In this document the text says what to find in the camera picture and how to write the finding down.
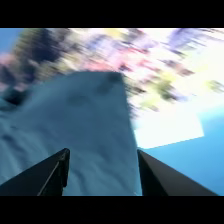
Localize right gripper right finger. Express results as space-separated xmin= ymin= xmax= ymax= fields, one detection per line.
xmin=136 ymin=149 xmax=218 ymax=197

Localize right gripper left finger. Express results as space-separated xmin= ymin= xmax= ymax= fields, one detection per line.
xmin=0 ymin=148 xmax=71 ymax=197

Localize blue pants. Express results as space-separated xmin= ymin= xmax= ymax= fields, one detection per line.
xmin=0 ymin=70 xmax=143 ymax=197

